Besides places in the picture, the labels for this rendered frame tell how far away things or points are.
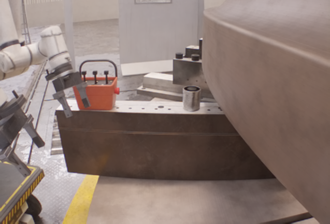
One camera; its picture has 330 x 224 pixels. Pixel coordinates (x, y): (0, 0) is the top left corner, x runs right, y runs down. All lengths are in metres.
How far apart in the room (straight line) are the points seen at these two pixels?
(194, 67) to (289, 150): 1.75
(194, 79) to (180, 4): 2.33
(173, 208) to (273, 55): 0.90
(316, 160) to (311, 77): 0.13
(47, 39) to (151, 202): 0.84
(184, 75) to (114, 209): 1.33
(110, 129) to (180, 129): 0.32
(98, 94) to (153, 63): 3.13
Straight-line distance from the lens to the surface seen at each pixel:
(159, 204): 1.30
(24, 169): 0.78
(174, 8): 4.37
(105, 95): 1.26
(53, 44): 1.09
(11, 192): 1.50
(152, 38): 4.31
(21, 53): 1.13
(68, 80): 1.07
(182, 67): 2.25
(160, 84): 2.47
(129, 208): 1.29
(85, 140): 1.39
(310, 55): 0.47
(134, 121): 1.28
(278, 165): 0.57
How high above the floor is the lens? 1.20
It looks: 22 degrees down
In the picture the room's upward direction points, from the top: straight up
